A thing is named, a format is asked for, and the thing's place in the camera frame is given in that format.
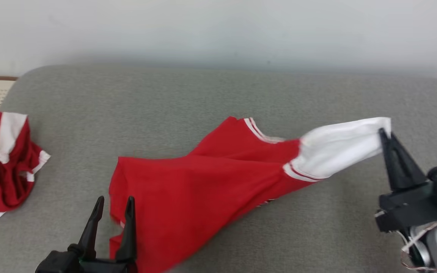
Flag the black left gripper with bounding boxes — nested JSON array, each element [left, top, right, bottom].
[[77, 196, 138, 273]]

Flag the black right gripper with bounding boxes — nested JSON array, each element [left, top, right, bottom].
[[374, 128, 437, 232]]

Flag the red Bulls shirt white sleeves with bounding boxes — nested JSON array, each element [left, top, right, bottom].
[[108, 116, 392, 273]]

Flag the red shorts white stripe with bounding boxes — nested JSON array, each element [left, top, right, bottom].
[[0, 111, 51, 226]]

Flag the thin white red wires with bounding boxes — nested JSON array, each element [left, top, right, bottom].
[[399, 220, 437, 273]]

